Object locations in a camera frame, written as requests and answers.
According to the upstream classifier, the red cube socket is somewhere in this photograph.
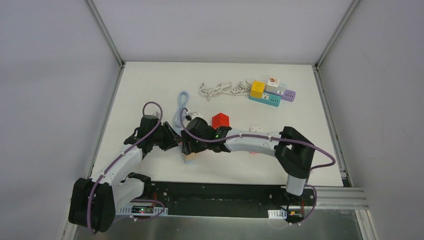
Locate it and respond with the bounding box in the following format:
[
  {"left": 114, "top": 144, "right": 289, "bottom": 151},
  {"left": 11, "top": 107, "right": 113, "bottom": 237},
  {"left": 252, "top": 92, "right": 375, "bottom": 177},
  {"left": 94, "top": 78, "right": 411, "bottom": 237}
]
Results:
[{"left": 211, "top": 112, "right": 230, "bottom": 129}]

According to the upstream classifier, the beige cube socket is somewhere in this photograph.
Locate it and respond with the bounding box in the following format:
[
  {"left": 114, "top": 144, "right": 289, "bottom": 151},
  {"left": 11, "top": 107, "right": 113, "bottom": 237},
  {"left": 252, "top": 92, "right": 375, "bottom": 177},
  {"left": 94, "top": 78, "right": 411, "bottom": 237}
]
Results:
[{"left": 182, "top": 153, "right": 197, "bottom": 164}]

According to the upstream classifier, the white plug adapter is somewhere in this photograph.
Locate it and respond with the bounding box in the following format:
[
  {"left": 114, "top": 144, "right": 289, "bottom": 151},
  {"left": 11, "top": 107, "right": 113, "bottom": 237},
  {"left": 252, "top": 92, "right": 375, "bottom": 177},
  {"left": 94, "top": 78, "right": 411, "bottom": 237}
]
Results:
[{"left": 249, "top": 126, "right": 262, "bottom": 132}]

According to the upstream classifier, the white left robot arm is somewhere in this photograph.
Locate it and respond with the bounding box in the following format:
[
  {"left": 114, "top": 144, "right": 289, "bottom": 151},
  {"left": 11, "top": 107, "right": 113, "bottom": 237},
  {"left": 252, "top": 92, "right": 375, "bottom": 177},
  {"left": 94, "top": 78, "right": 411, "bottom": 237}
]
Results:
[{"left": 68, "top": 115, "right": 181, "bottom": 233}]

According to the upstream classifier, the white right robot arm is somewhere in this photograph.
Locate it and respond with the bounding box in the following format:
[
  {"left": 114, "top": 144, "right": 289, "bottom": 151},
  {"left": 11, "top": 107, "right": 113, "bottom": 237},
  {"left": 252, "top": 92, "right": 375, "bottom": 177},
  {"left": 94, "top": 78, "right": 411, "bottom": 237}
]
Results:
[{"left": 180, "top": 117, "right": 316, "bottom": 205}]

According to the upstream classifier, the yellow cube socket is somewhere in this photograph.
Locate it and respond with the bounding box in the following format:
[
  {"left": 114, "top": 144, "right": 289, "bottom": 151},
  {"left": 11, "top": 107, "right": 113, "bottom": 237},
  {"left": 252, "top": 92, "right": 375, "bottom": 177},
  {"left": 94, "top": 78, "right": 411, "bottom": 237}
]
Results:
[{"left": 249, "top": 80, "right": 266, "bottom": 99}]

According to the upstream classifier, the white cube socket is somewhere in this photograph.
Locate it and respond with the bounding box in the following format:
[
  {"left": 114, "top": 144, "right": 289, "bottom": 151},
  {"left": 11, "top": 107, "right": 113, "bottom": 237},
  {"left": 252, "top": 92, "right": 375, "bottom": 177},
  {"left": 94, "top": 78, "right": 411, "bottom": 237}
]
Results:
[{"left": 264, "top": 77, "right": 280, "bottom": 93}]

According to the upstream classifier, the teal power strip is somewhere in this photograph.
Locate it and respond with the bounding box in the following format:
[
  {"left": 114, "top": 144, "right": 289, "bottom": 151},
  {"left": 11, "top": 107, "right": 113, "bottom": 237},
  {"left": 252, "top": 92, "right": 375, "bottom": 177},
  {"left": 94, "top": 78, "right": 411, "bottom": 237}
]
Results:
[{"left": 248, "top": 92, "right": 281, "bottom": 107}]

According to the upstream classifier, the purple power strip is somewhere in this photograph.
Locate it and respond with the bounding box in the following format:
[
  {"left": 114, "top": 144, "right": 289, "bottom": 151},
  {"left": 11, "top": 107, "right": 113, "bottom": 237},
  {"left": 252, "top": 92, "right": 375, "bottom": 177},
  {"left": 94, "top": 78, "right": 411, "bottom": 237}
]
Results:
[{"left": 276, "top": 83, "right": 296, "bottom": 102}]

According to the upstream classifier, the light blue cable with plug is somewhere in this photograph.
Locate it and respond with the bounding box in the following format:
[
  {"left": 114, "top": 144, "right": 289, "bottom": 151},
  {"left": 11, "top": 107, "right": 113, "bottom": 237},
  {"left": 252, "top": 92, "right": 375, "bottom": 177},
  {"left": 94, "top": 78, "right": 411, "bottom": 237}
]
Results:
[{"left": 172, "top": 90, "right": 190, "bottom": 128}]

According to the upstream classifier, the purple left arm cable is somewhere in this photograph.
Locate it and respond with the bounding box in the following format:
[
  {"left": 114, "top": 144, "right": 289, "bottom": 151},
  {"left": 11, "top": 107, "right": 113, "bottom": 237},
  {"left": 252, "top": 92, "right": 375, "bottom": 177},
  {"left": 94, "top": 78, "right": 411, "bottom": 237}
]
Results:
[{"left": 86, "top": 101, "right": 167, "bottom": 235}]

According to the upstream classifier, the white coiled cable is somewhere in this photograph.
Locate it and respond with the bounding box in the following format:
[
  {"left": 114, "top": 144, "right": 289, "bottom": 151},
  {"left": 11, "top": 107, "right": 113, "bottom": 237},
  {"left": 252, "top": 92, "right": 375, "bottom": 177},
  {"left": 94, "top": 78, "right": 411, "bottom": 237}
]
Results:
[
  {"left": 231, "top": 80, "right": 253, "bottom": 96},
  {"left": 199, "top": 81, "right": 233, "bottom": 102}
]

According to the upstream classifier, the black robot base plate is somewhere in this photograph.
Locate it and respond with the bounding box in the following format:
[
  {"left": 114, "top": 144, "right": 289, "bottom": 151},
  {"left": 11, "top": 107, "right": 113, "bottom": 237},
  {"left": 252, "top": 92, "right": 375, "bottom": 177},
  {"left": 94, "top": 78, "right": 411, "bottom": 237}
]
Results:
[{"left": 119, "top": 180, "right": 317, "bottom": 220}]

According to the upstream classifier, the aluminium frame rail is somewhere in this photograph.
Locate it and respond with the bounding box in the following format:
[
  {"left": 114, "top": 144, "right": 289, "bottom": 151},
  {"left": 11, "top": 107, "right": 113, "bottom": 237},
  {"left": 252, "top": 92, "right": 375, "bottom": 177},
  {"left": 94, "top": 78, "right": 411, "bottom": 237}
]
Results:
[{"left": 84, "top": 0, "right": 125, "bottom": 69}]

